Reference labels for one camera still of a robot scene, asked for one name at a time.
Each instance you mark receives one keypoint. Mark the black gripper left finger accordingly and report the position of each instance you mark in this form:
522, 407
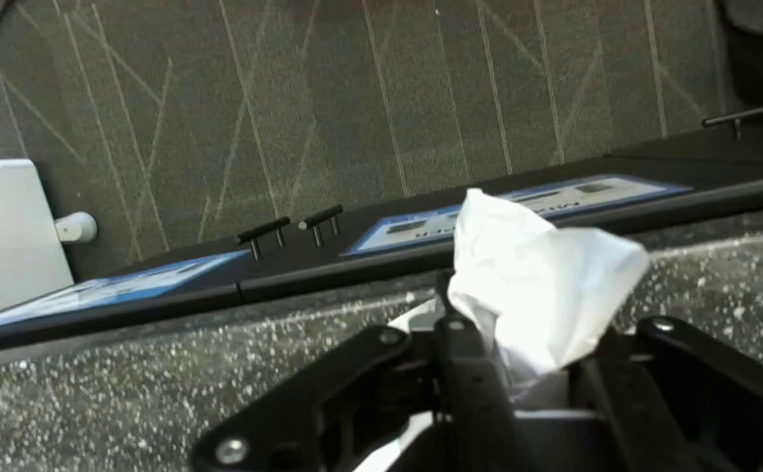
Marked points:
455, 403

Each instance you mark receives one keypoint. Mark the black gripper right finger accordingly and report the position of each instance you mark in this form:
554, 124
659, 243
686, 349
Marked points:
659, 403

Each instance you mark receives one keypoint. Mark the white tissue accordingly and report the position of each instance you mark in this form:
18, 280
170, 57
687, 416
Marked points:
537, 270

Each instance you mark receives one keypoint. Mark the dark floor stand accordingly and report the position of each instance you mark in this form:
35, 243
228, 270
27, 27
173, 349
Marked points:
755, 61

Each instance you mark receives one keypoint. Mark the white printer caster wheel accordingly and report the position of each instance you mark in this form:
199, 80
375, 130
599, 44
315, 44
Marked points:
80, 227

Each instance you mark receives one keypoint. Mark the white office printer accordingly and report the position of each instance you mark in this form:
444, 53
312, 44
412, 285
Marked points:
4, 236

